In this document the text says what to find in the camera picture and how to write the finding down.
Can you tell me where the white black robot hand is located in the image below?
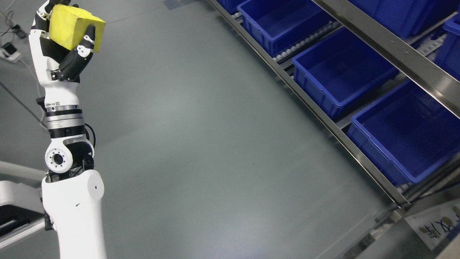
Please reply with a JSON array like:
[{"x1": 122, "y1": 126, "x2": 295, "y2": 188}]
[{"x1": 28, "y1": 0, "x2": 96, "y2": 107}]

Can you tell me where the blue plastic bin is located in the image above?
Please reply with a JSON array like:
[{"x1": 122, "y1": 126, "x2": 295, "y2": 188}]
[
  {"x1": 435, "y1": 13, "x2": 460, "y2": 81},
  {"x1": 292, "y1": 28, "x2": 398, "y2": 120},
  {"x1": 346, "y1": 80, "x2": 460, "y2": 186},
  {"x1": 350, "y1": 0, "x2": 459, "y2": 39},
  {"x1": 237, "y1": 0, "x2": 335, "y2": 58},
  {"x1": 217, "y1": 0, "x2": 246, "y2": 14}
]

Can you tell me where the steel shelf rack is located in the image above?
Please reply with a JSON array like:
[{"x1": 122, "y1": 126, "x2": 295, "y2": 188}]
[{"x1": 208, "y1": 0, "x2": 459, "y2": 259}]

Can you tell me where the white equipment base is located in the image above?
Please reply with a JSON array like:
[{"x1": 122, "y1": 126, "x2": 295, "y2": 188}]
[{"x1": 0, "y1": 161, "x2": 45, "y2": 250}]

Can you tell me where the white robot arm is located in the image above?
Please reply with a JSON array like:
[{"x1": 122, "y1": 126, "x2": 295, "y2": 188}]
[{"x1": 28, "y1": 0, "x2": 108, "y2": 259}]

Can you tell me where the yellow foam block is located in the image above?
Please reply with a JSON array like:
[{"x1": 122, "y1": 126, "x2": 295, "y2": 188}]
[{"x1": 49, "y1": 4, "x2": 106, "y2": 53}]

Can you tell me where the power adapter with cables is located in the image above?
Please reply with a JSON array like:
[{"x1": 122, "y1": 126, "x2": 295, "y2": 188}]
[{"x1": 0, "y1": 9, "x2": 28, "y2": 64}]

